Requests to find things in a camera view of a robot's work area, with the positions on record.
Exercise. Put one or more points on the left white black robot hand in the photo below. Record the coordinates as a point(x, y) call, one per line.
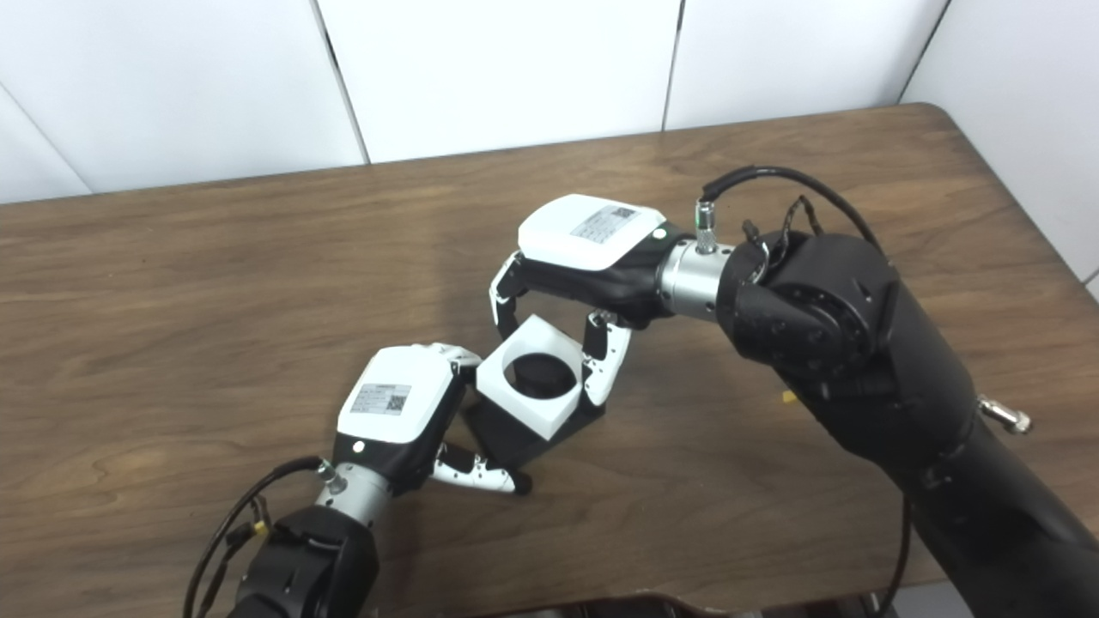
point(395, 395)

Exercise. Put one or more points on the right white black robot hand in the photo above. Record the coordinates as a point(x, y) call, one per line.
point(584, 236)

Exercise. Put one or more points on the white square piece with hole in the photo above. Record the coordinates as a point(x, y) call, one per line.
point(532, 416)

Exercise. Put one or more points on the black peg with square base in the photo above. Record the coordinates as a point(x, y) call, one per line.
point(543, 378)

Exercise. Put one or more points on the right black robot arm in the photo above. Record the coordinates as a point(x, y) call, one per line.
point(867, 343)

